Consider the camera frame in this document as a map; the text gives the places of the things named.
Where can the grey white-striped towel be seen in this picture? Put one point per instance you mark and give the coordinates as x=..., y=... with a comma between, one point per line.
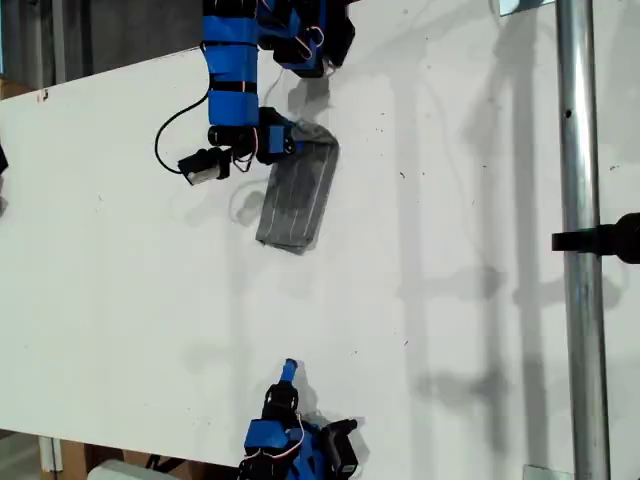
x=300, y=200

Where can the white plastic object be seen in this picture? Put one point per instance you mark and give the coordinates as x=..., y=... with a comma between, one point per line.
x=120, y=471

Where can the brown cardboard box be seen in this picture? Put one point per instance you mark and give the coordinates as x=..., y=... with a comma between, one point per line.
x=75, y=457

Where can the black clamp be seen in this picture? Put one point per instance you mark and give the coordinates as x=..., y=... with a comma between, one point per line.
x=600, y=240

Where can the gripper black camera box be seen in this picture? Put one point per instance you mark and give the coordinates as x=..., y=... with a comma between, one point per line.
x=340, y=445
x=205, y=167

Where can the white table bracket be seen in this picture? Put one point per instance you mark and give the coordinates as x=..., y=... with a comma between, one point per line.
x=50, y=455

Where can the steel post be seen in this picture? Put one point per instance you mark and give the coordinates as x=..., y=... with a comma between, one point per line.
x=580, y=150

